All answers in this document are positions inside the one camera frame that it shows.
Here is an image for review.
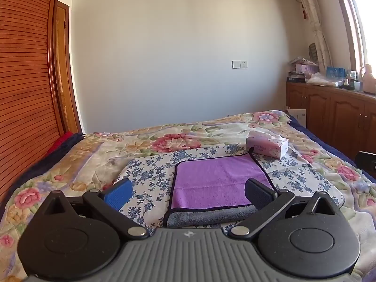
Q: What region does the window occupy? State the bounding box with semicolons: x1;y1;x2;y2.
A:
333;0;376;75

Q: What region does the pink detergent bottle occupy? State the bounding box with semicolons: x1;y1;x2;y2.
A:
362;64;376;95

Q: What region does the wooden slatted wardrobe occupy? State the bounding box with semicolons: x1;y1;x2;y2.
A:
0;0;63;204

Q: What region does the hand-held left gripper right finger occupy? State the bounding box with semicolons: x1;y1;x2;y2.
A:
228;178;342;239

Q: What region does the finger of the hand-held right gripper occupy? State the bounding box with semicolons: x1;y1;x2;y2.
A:
356;151;376;179

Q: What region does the red cloth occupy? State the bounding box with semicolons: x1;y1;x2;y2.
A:
46;131;74;155

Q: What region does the purple towel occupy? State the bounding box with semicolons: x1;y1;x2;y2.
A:
163;147;278;228

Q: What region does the stack of books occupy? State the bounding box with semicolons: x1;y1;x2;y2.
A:
287;70;306;83

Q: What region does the blue box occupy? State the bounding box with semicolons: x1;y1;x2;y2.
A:
326;66;346;79

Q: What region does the pink tissue box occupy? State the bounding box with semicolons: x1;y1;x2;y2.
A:
246;131;290;160

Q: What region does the cream patterned curtain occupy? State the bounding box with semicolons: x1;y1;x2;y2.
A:
289;0;336;69

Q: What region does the wooden door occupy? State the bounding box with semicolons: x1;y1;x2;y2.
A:
52;0;83;134

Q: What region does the floral bed sheet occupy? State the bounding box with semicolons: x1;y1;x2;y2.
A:
0;110;376;282

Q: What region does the white cardboard box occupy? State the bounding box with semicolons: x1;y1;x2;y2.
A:
286;108;306;127

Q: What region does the blue floral cloth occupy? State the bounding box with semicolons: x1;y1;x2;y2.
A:
116;145;346;232

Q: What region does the clear plastic bag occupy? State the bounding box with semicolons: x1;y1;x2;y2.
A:
305;72;345;87

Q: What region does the wooden cabinet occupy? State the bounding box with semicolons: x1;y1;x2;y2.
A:
286;81;376;163

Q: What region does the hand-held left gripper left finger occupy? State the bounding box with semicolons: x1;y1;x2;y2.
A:
43;178;150;239

